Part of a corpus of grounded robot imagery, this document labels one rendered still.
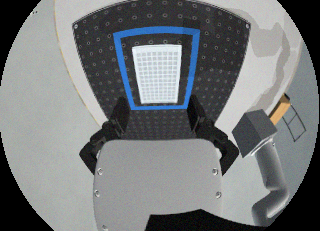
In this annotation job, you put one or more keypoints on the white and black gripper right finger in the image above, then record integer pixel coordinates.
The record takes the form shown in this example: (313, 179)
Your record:
(198, 121)

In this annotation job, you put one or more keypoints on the blue tape outline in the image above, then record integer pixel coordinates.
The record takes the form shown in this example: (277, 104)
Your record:
(151, 30)

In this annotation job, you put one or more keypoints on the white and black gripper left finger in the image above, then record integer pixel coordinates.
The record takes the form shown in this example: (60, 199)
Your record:
(111, 130)

